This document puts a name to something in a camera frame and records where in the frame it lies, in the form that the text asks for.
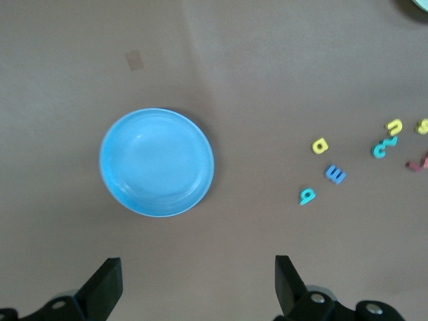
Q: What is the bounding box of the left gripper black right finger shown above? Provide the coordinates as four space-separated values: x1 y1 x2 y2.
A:
274 255 402 321

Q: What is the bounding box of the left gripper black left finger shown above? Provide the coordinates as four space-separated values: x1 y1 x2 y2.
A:
0 256 123 321

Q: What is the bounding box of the teal letter b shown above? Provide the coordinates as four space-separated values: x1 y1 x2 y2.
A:
298 187 316 206

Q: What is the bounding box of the blue letter m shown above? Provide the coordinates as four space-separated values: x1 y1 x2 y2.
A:
324 164 348 185

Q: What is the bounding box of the yellow letter a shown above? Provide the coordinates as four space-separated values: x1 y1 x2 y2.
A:
311 136 330 156

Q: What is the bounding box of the blue plate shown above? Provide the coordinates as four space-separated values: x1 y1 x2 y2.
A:
98 107 215 218

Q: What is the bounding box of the teal digit two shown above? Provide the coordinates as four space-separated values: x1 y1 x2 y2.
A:
370 135 399 159

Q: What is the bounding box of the red letter f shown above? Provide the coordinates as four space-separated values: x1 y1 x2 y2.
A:
405 150 428 174

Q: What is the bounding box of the yellow letter u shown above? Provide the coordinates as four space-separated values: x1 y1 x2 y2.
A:
383 119 404 137

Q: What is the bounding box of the faint brown tape patch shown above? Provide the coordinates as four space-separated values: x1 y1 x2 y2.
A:
124 49 145 72

